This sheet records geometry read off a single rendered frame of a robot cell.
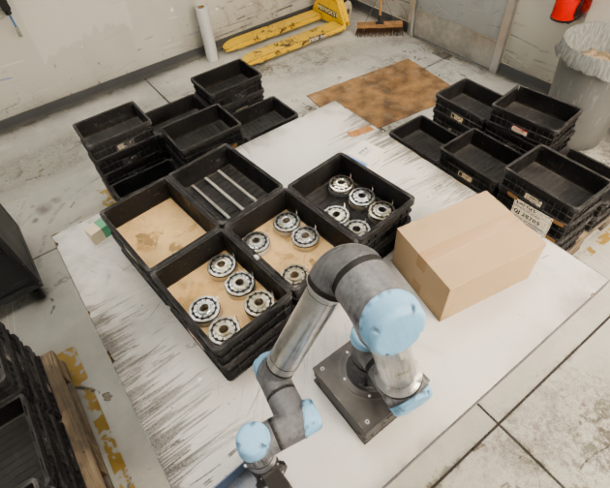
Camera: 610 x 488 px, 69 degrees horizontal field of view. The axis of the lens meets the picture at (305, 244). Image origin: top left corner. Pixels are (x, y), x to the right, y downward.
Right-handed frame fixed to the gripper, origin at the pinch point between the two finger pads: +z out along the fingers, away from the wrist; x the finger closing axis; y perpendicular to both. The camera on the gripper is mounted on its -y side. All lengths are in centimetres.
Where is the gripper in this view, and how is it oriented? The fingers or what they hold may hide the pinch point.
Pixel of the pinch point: (275, 483)
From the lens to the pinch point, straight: 136.0
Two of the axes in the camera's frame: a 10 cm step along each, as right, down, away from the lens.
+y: -6.4, -5.6, 5.3
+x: -7.7, 5.2, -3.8
